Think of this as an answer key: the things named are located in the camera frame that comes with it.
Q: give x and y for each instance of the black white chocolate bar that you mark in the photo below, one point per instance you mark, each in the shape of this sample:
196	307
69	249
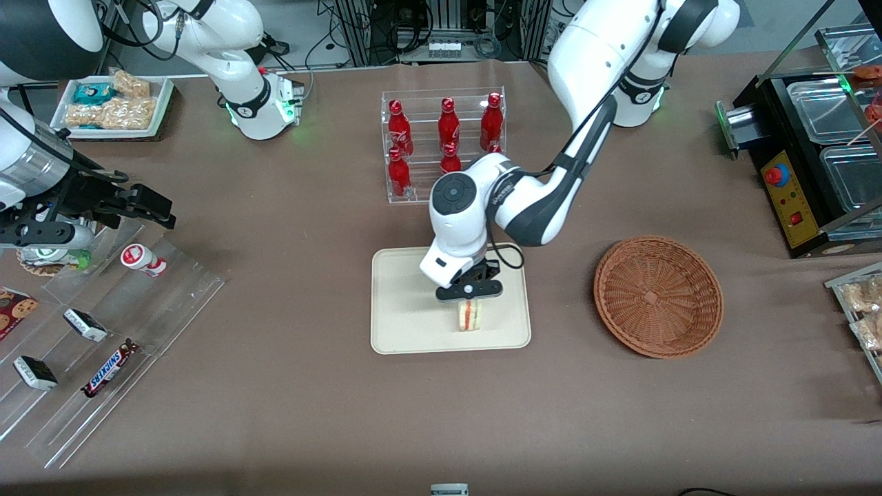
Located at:
85	325
34	373

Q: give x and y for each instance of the clear acrylic bottle rack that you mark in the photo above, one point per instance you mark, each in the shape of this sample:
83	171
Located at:
420	138

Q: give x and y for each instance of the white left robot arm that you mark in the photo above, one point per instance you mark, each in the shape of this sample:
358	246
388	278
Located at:
592	55

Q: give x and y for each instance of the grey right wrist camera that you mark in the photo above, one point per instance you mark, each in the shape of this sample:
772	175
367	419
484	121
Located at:
41	235

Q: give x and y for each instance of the large rice cracker pack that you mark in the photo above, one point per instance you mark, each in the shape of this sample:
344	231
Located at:
117	114

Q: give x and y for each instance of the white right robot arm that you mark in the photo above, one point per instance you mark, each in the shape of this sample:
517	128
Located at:
238	76

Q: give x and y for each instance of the steel food pan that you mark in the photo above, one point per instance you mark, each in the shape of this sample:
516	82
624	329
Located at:
854	179
823	110

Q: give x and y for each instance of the aluminium equipment frame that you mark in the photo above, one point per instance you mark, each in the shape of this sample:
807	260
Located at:
358	31

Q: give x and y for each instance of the clear pack of pastry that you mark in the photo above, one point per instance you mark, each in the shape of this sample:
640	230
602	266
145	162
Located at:
863	295
869	332

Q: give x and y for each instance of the chocolate chip cookie box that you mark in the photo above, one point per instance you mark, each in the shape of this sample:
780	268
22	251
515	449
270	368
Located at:
14	311

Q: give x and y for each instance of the triangular sandwich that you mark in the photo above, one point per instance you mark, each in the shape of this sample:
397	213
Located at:
470	315

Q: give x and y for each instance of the black food warmer machine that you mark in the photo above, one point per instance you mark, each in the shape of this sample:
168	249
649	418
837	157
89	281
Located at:
792	213

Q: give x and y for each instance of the small rice cracker pack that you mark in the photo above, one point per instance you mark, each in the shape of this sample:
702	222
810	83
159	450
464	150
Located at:
131	84

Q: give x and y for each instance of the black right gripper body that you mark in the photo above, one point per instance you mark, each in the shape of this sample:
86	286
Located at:
83	191

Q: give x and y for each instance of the teal snack packet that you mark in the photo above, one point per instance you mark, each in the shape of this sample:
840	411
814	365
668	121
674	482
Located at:
93	93

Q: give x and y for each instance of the round brown wicker basket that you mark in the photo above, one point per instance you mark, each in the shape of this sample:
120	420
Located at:
658	296

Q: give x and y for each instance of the brown snickers bar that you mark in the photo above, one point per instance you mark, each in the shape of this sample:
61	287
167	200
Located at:
109	369

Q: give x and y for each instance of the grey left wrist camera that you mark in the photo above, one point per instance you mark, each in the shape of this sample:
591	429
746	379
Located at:
468	291

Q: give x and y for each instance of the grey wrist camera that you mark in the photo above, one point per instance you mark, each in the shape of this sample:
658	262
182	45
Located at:
468	291
41	235

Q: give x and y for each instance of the clear acrylic tiered display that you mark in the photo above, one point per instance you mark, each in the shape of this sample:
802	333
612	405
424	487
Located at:
158	303

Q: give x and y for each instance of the beige rectangular plastic tray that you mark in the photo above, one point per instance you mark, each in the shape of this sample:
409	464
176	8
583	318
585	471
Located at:
403	310

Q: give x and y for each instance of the white cylindrical object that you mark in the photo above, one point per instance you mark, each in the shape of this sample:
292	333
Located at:
449	490

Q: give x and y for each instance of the green round object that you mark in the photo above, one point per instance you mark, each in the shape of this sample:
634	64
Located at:
81	260

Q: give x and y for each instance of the orange sausage on stick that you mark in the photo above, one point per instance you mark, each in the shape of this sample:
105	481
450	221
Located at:
869	71

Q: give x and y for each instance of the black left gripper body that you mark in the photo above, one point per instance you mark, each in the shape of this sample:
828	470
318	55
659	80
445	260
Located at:
484	270

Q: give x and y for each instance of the red white yogurt bottle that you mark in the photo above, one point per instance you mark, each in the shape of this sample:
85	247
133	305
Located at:
141	260

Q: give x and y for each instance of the grey snack tray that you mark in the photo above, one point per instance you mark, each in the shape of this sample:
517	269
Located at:
841	293

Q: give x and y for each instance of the small round wicker coaster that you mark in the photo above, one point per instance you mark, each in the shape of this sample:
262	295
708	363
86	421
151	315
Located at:
38	265

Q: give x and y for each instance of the white snack tray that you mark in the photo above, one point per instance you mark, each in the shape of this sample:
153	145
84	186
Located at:
160	103

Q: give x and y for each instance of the white power strip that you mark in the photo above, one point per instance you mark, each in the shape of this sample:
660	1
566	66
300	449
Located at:
444	49

